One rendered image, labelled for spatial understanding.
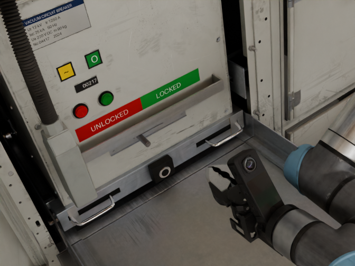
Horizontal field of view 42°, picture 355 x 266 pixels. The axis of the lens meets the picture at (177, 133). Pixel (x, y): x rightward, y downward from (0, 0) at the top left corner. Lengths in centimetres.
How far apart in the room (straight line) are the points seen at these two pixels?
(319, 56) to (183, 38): 41
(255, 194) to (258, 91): 51
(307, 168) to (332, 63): 61
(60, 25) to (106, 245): 50
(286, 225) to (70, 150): 41
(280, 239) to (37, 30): 54
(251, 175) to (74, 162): 34
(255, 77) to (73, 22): 49
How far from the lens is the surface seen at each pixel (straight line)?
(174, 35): 102
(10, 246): 97
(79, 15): 90
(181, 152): 117
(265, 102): 123
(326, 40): 128
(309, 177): 77
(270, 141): 121
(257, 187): 73
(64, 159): 88
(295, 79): 125
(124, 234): 109
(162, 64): 103
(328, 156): 76
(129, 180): 112
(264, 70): 118
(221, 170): 85
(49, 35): 89
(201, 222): 107
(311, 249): 68
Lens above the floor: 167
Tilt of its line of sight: 39 degrees down
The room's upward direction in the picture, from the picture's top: 12 degrees counter-clockwise
